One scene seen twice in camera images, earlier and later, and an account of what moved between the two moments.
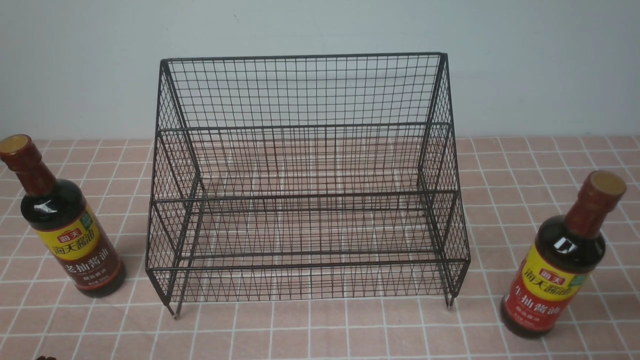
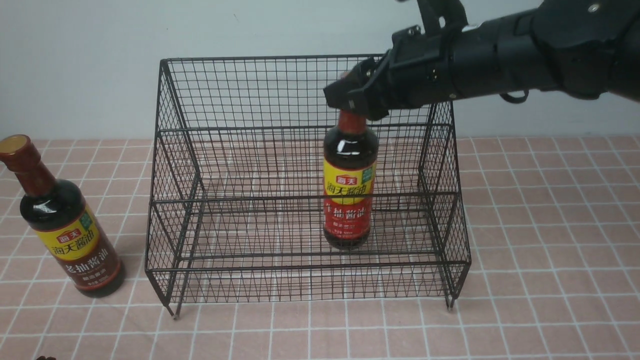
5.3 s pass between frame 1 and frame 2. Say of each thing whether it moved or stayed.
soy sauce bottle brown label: stayed
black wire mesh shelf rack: stayed
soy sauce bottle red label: moved
